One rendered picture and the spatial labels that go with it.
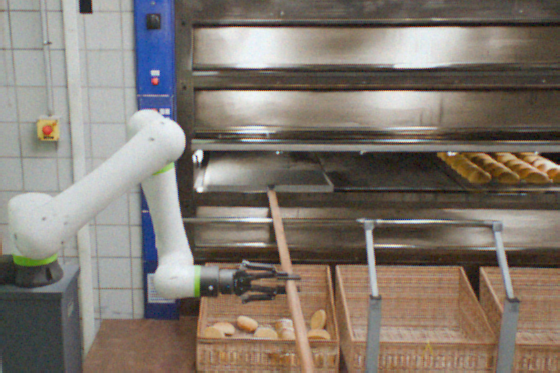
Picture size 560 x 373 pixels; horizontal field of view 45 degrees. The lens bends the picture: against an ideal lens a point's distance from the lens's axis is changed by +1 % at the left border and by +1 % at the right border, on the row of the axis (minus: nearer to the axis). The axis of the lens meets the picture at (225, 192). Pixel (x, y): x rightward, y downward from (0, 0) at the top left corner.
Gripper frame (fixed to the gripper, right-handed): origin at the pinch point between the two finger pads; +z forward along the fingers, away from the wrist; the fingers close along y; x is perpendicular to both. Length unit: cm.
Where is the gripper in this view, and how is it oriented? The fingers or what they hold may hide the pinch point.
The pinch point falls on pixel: (288, 282)
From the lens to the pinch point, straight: 202.0
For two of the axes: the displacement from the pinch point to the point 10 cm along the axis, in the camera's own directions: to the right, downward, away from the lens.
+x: -0.2, 2.7, -9.6
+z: 10.0, 0.1, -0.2
